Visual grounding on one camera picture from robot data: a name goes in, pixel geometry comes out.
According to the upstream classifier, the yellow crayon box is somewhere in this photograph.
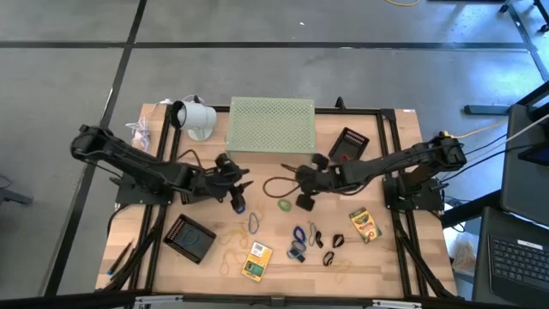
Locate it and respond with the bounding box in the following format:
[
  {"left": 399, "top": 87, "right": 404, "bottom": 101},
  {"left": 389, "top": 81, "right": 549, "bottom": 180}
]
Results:
[
  {"left": 348, "top": 207, "right": 383, "bottom": 245},
  {"left": 240, "top": 241, "right": 275, "bottom": 283}
]

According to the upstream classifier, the green perforated metal shelf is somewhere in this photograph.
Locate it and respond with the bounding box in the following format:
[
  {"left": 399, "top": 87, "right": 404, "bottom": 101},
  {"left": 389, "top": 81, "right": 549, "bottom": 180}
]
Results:
[{"left": 226, "top": 96, "right": 317, "bottom": 155}]

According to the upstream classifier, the black plastic mesh basket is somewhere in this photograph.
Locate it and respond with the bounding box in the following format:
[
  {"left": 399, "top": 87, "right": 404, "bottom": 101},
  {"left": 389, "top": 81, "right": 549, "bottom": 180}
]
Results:
[
  {"left": 162, "top": 213, "right": 217, "bottom": 264},
  {"left": 328, "top": 126, "right": 371, "bottom": 164}
]

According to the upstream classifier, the dark grey side desk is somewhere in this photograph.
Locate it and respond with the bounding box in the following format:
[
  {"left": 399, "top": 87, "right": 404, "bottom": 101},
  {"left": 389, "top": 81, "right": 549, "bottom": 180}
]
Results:
[{"left": 499, "top": 81, "right": 549, "bottom": 227}]

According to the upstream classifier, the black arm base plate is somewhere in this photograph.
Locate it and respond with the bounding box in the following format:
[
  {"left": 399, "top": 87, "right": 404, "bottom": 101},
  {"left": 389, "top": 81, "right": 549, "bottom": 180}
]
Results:
[
  {"left": 114, "top": 171, "right": 175, "bottom": 206},
  {"left": 382, "top": 174, "right": 445, "bottom": 211}
]

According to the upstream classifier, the clear plastic bag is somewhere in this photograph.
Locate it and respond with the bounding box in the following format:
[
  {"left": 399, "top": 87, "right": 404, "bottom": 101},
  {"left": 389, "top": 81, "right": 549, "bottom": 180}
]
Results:
[{"left": 452, "top": 239, "right": 478, "bottom": 274}]

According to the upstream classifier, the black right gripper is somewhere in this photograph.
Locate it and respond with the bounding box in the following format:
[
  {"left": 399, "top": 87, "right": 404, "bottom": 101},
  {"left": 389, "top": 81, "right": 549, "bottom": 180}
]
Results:
[{"left": 293, "top": 152, "right": 349, "bottom": 213}]

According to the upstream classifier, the dark pencil with blue tip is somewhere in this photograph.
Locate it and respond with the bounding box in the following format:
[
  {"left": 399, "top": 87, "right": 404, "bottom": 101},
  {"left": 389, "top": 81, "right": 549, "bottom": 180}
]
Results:
[{"left": 106, "top": 239, "right": 135, "bottom": 276}]

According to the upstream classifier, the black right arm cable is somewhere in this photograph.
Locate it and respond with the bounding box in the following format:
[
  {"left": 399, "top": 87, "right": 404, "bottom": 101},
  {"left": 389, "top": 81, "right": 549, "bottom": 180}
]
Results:
[{"left": 437, "top": 143, "right": 535, "bottom": 184}]

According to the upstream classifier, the white hanging cable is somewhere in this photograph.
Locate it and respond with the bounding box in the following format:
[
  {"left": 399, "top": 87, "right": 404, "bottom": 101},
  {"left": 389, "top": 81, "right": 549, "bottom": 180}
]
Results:
[{"left": 504, "top": 112, "right": 549, "bottom": 143}]

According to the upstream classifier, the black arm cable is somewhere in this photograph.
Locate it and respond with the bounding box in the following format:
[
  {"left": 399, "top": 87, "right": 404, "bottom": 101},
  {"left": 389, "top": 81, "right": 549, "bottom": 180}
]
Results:
[
  {"left": 437, "top": 143, "right": 535, "bottom": 184},
  {"left": 175, "top": 148, "right": 203, "bottom": 171}
]

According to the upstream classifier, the black keyboard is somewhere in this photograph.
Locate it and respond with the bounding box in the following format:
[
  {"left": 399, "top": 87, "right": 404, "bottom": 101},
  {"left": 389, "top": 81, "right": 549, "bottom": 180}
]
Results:
[{"left": 471, "top": 205, "right": 549, "bottom": 309}]

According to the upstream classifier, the black aluminium rig frame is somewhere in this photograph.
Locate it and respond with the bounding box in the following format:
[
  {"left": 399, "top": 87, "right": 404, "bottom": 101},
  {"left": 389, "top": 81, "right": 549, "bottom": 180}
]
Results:
[{"left": 0, "top": 96, "right": 549, "bottom": 309}]

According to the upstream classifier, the large brown rubber band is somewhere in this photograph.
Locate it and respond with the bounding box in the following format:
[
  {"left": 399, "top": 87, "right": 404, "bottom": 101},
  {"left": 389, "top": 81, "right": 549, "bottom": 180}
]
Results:
[{"left": 262, "top": 162, "right": 302, "bottom": 200}]

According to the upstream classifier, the yellow hanging cable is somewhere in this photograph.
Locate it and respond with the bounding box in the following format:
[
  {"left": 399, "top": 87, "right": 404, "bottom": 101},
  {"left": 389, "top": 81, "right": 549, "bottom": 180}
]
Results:
[{"left": 441, "top": 121, "right": 510, "bottom": 139}]

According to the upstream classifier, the grey chair base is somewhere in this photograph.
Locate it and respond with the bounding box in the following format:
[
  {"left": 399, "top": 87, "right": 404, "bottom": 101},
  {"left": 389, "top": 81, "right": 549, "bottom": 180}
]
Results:
[{"left": 0, "top": 173, "right": 34, "bottom": 207}]

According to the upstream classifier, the yellow rubber band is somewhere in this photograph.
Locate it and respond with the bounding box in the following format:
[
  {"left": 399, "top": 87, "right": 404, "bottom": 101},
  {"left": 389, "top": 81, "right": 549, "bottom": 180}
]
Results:
[
  {"left": 220, "top": 228, "right": 250, "bottom": 251},
  {"left": 331, "top": 258, "right": 353, "bottom": 285},
  {"left": 219, "top": 248, "right": 249, "bottom": 276}
]

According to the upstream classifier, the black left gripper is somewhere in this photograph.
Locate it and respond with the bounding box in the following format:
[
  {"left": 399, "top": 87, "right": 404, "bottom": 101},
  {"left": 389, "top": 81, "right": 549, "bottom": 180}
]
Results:
[{"left": 192, "top": 152, "right": 256, "bottom": 214}]

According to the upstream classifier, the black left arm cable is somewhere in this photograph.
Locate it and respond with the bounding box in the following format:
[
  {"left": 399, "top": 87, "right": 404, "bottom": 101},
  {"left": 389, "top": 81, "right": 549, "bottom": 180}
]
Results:
[{"left": 175, "top": 148, "right": 203, "bottom": 171}]

